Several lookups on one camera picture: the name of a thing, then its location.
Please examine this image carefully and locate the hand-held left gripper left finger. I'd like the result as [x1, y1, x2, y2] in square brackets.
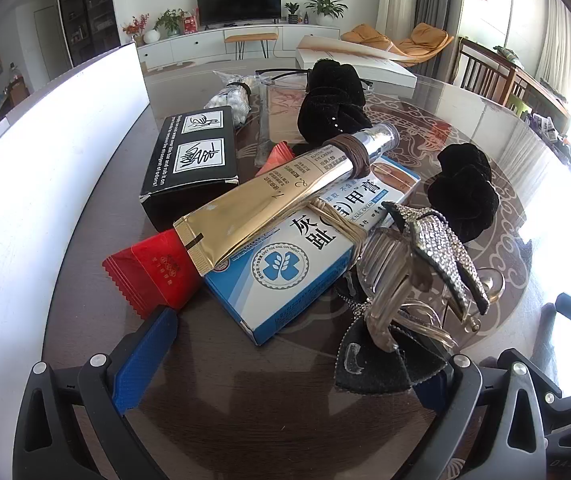
[12, 305, 178, 480]

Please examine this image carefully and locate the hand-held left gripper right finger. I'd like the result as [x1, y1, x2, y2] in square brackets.
[413, 347, 563, 480]

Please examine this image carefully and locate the black bow hair clip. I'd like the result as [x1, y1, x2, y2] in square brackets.
[333, 295, 459, 396]

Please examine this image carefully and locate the red snack packet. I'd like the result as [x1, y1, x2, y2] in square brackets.
[260, 142, 296, 173]
[102, 228, 203, 320]

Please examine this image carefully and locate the rhinestone hair claw clip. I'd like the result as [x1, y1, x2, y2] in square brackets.
[355, 201, 491, 353]

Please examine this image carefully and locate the small black velvet scrunchie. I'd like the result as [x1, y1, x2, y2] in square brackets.
[426, 143, 501, 242]

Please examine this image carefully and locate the blue and white ointment box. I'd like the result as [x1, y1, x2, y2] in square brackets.
[202, 152, 422, 347]

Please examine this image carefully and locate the tan rubber band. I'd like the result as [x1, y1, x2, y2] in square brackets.
[308, 197, 369, 246]

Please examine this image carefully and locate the gold cream tube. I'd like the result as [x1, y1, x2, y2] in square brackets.
[172, 122, 400, 277]

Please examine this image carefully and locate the brown hair tie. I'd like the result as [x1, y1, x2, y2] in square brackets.
[323, 132, 371, 178]

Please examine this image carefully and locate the black box with white labels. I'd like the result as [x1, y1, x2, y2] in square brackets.
[138, 111, 240, 233]

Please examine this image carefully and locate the wooden chair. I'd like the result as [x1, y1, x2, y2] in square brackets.
[458, 37, 516, 106]

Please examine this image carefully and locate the green folded cloth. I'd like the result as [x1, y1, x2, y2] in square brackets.
[493, 46, 523, 68]

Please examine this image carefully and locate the bag of cotton balls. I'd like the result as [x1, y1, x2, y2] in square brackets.
[204, 71, 253, 128]

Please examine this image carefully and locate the white sheer curtain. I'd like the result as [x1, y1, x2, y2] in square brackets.
[538, 0, 571, 96]

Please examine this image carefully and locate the clear plastic package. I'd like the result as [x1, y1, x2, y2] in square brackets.
[254, 80, 311, 166]

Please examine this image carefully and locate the large black velvet scrunchie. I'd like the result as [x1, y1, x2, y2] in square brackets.
[297, 58, 373, 147]

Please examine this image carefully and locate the orange lounge chair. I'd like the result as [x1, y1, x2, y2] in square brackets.
[340, 22, 455, 66]

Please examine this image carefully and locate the white television cabinet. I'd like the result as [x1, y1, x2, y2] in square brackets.
[136, 22, 346, 72]

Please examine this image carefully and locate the white vase with flowers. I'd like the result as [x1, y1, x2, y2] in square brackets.
[122, 14, 161, 45]

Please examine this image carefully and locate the white flat box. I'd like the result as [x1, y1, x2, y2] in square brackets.
[295, 35, 417, 92]

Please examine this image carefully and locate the orange bench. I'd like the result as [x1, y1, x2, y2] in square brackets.
[224, 31, 279, 59]

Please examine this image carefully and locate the bushy green potted plant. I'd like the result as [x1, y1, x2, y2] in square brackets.
[154, 8, 186, 37]

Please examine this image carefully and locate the dark display cabinet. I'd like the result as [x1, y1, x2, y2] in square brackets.
[56, 0, 118, 66]

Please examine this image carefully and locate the black television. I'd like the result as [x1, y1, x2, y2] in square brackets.
[196, 0, 282, 26]

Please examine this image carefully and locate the large green potted plant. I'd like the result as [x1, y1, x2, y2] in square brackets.
[305, 0, 349, 25]

